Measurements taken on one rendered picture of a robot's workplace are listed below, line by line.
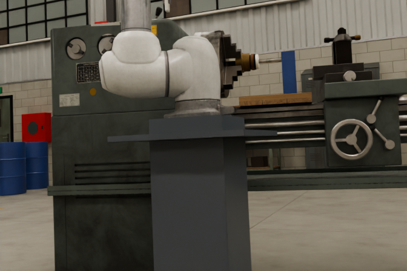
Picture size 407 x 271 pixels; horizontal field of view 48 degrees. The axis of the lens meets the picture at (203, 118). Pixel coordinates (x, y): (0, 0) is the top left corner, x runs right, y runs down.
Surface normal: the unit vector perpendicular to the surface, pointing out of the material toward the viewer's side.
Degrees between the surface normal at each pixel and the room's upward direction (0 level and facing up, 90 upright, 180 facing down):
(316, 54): 90
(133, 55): 90
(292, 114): 90
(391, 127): 90
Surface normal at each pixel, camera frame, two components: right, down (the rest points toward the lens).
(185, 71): 0.11, -0.04
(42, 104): -0.39, -0.04
